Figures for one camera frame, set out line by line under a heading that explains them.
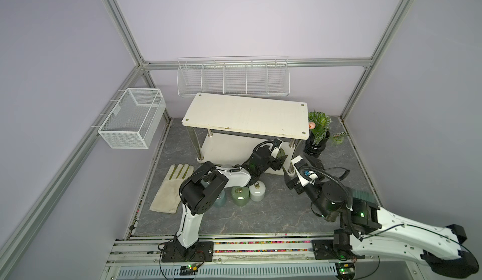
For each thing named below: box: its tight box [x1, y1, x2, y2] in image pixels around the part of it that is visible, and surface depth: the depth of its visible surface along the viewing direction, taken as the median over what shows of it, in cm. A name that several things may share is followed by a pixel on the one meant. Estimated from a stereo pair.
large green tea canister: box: [230, 185, 250, 207], surface depth 82 cm
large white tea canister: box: [249, 180, 267, 203], surface depth 84 cm
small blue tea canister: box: [213, 188, 227, 208], surface depth 88 cm
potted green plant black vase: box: [304, 111, 348, 159], surface depth 87 cm
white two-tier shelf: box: [181, 92, 311, 175], surface depth 78 cm
